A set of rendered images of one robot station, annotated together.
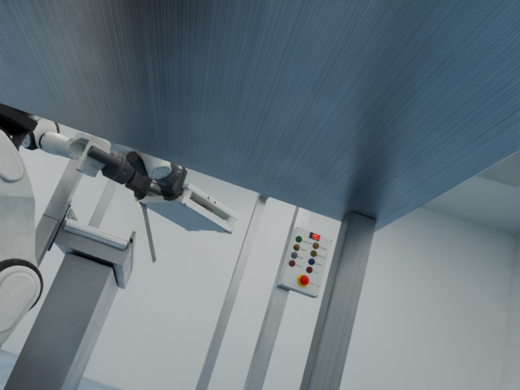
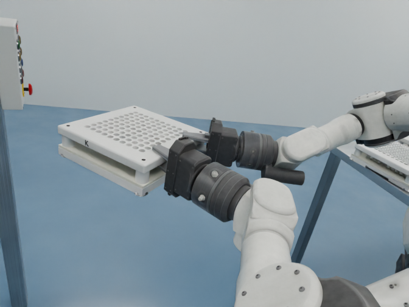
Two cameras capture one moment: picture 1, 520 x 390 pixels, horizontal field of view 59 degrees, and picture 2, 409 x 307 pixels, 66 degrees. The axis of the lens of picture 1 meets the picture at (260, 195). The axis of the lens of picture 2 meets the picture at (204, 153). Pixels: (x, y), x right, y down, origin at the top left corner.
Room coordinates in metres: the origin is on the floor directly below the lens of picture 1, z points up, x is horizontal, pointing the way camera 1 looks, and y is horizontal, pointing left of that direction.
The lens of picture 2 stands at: (1.63, 0.90, 1.35)
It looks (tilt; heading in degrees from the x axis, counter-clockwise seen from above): 26 degrees down; 250
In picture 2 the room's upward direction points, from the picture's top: 10 degrees clockwise
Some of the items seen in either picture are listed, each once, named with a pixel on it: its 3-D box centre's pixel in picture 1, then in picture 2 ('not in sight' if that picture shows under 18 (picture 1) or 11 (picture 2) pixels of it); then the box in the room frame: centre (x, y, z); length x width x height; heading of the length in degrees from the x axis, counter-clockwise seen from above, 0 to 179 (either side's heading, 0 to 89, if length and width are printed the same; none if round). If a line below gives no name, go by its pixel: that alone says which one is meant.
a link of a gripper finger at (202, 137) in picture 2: not in sight; (195, 135); (1.43, 0.26, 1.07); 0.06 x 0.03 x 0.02; 166
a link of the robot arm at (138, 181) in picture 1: (132, 175); (198, 179); (1.46, 0.42, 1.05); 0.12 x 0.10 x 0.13; 126
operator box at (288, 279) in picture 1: (305, 261); (10, 63); (1.93, -0.27, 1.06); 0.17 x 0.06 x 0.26; 100
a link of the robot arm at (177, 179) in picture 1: (169, 175); (232, 147); (1.34, 0.28, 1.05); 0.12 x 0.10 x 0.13; 166
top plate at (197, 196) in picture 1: (191, 202); (138, 133); (1.56, 0.22, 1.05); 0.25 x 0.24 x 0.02; 44
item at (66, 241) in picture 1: (101, 263); not in sight; (2.55, 0.70, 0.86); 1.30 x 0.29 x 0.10; 10
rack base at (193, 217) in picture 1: (186, 214); (136, 151); (1.56, 0.22, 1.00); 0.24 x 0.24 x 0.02; 44
